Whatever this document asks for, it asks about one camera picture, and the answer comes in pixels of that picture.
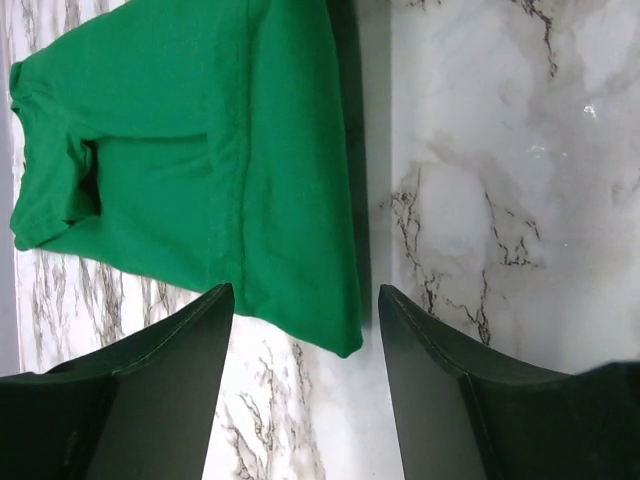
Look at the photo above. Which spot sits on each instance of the green t shirt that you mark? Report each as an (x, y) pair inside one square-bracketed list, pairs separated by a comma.
[(198, 143)]

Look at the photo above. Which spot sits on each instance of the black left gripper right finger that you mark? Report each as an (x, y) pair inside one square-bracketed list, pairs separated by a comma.
[(465, 411)]

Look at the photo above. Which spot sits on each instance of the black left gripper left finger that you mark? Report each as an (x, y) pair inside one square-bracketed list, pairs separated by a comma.
[(140, 408)]

